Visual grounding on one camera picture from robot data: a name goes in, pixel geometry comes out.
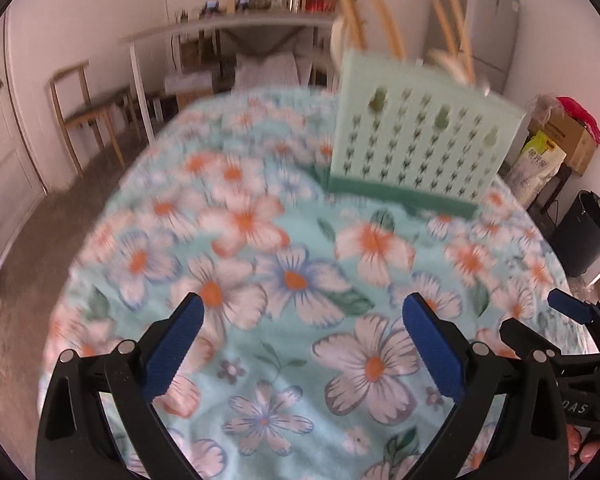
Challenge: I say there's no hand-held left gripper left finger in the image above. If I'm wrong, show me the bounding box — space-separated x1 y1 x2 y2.
36 292 206 480

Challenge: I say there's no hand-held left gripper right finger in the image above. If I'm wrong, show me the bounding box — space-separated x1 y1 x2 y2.
401 292 572 480

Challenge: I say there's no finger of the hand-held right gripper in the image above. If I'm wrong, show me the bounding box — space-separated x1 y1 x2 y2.
547 288 600 333
499 319 563 363

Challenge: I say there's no green perforated utensil holder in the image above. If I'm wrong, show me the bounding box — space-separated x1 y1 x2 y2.
325 50 530 219

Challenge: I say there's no cream plastic ladle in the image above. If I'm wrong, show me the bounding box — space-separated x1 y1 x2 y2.
427 47 473 85

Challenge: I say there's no cream rice paddle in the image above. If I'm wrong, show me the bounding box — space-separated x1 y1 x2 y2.
329 14 353 71

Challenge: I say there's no bundle of wooden chopsticks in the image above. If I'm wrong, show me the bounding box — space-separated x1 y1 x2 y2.
332 0 477 86

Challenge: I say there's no person's right hand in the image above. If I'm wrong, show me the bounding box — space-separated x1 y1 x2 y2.
567 422 600 478

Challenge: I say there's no black trash bin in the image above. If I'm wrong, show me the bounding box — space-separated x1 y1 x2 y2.
550 190 600 278

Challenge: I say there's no dark wooden stool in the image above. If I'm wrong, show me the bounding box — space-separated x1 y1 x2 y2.
527 165 573 226

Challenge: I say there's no yellow green rice bag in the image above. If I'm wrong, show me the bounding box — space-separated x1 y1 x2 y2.
505 130 567 206

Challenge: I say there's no floral tablecloth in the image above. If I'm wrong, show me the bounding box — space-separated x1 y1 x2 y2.
40 87 588 480

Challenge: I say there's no brown cardboard box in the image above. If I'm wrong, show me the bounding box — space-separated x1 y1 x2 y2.
527 110 598 176

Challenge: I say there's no red plastic bag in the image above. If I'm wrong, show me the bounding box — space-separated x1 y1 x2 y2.
555 96 600 146

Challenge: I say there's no brown cardboard carton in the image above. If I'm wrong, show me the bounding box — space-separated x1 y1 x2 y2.
177 91 216 110

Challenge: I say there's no white door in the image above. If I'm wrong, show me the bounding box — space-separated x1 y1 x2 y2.
0 15 48 288

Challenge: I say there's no wooden chair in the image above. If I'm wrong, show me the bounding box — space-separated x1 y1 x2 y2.
49 60 143 176

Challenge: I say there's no silver refrigerator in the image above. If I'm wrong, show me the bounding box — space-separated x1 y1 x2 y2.
422 0 522 96

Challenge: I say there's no white woven sack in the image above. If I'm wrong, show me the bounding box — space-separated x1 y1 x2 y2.
235 52 301 93

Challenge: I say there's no white long table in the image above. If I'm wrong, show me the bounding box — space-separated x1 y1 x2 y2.
119 10 338 143

